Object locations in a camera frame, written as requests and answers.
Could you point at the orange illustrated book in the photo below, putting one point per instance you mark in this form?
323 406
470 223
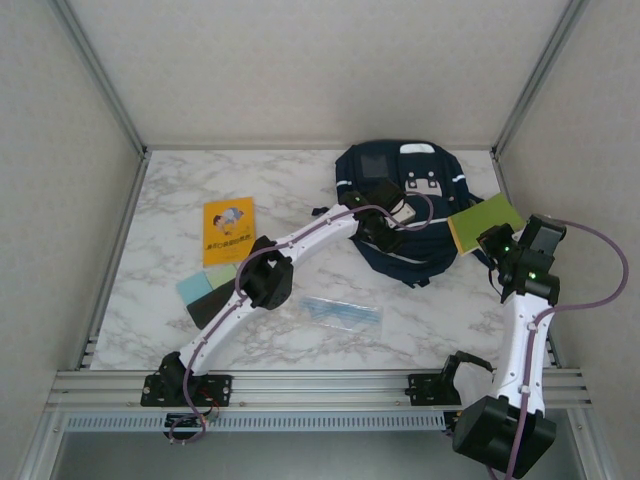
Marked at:
227 230

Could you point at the aluminium frame post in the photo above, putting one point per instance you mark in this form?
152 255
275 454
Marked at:
539 75
102 75

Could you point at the navy blue backpack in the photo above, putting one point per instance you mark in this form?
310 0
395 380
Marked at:
430 250

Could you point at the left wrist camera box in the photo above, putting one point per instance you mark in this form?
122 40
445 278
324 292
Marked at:
405 211

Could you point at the aluminium side table rail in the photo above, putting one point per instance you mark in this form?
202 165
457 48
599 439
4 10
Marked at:
86 357
553 362

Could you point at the green notebook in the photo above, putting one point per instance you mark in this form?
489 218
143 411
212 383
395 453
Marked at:
482 215

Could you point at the light blue sticky notepad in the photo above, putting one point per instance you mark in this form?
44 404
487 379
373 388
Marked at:
195 289

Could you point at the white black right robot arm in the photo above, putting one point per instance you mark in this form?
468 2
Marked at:
520 350

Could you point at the black pencil case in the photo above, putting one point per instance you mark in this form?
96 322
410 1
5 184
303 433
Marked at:
207 307

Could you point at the aluminium back frame bar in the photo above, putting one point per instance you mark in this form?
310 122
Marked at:
225 147

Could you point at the clear plastic ruler pack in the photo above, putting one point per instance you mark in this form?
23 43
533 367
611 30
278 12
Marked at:
340 314

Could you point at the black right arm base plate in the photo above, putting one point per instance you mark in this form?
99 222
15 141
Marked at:
425 387

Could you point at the aluminium mounting rail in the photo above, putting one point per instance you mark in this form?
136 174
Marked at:
320 387

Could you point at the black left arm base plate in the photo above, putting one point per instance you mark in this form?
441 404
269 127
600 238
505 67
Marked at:
215 387

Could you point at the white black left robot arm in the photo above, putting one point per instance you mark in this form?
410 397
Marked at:
300 240

